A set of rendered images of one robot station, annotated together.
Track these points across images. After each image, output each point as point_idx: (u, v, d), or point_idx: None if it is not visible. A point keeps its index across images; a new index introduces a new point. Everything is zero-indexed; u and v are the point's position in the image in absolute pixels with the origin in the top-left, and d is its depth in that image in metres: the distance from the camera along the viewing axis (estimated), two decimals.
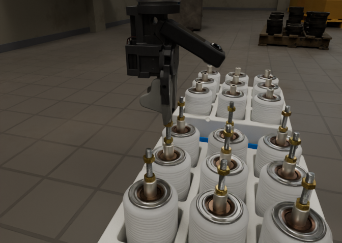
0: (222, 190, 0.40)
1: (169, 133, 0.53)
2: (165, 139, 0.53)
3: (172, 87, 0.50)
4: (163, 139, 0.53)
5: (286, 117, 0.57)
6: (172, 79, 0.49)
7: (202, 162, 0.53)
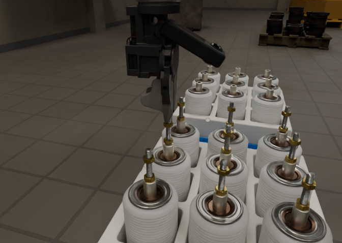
0: (222, 190, 0.40)
1: (166, 133, 0.53)
2: (170, 139, 0.53)
3: (172, 87, 0.49)
4: (170, 141, 0.53)
5: (286, 117, 0.57)
6: (172, 80, 0.49)
7: (202, 162, 0.53)
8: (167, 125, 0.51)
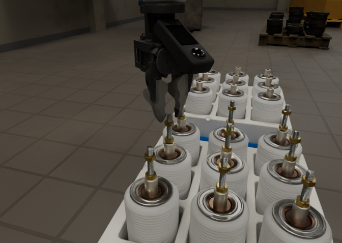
0: (222, 188, 0.40)
1: (169, 134, 0.53)
2: None
3: (176, 88, 0.49)
4: (172, 136, 0.54)
5: (286, 115, 0.57)
6: (176, 80, 0.49)
7: (203, 161, 0.54)
8: (173, 122, 0.52)
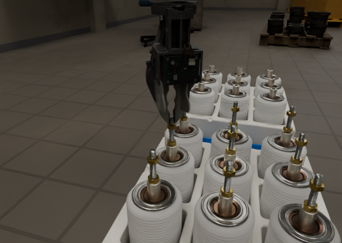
0: (227, 192, 0.39)
1: (170, 135, 0.53)
2: (173, 141, 0.52)
3: (167, 88, 0.49)
4: (172, 143, 0.52)
5: (291, 117, 0.56)
6: None
7: (206, 163, 0.53)
8: (169, 126, 0.51)
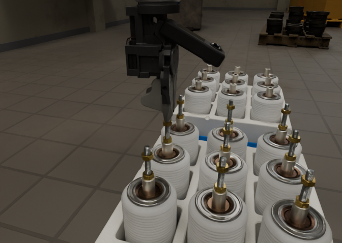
0: (221, 188, 0.40)
1: (166, 132, 0.53)
2: (168, 139, 0.53)
3: (172, 87, 0.49)
4: (167, 140, 0.52)
5: (286, 115, 0.56)
6: (172, 80, 0.49)
7: (201, 160, 0.53)
8: (164, 123, 0.51)
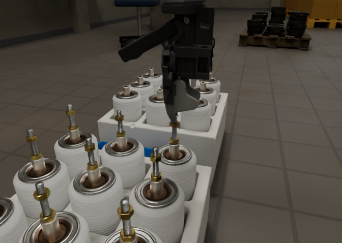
0: (45, 216, 0.35)
1: (33, 150, 0.48)
2: None
3: None
4: (40, 151, 0.49)
5: None
6: None
7: (73, 179, 0.48)
8: (36, 136, 0.47)
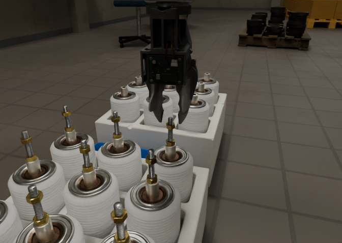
0: (38, 220, 0.34)
1: (28, 152, 0.47)
2: None
3: (165, 88, 0.49)
4: (35, 153, 0.49)
5: None
6: None
7: (68, 181, 0.48)
8: (31, 138, 0.47)
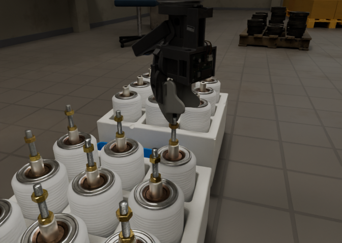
0: (43, 218, 0.34)
1: (32, 151, 0.47)
2: None
3: None
4: (38, 152, 0.49)
5: (175, 128, 0.52)
6: None
7: (72, 180, 0.48)
8: (34, 137, 0.47)
